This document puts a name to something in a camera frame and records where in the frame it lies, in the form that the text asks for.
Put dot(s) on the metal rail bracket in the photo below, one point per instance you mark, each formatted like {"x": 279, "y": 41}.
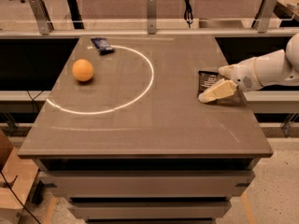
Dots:
{"x": 42, "y": 16}
{"x": 151, "y": 16}
{"x": 265, "y": 15}

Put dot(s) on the cardboard box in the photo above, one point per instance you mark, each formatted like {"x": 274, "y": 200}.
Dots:
{"x": 17, "y": 178}

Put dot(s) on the left metal rail bracket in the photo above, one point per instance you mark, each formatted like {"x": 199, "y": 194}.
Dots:
{"x": 42, "y": 16}

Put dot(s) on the grey drawer cabinet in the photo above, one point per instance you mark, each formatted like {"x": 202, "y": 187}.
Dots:
{"x": 118, "y": 197}

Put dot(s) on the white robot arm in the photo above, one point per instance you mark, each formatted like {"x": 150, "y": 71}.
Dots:
{"x": 280, "y": 67}

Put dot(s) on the right metal rail bracket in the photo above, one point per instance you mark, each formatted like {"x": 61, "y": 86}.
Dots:
{"x": 265, "y": 15}

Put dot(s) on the middle metal rail bracket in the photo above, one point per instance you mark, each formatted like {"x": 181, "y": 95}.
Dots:
{"x": 151, "y": 16}

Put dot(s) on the black rxbar chocolate bar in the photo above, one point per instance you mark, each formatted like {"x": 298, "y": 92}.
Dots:
{"x": 206, "y": 80}

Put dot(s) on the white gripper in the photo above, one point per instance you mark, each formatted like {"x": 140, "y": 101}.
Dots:
{"x": 245, "y": 74}

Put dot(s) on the blue snack bar wrapper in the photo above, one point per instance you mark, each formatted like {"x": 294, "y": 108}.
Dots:
{"x": 102, "y": 45}

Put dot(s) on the orange fruit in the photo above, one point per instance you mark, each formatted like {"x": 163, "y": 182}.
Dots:
{"x": 82, "y": 70}

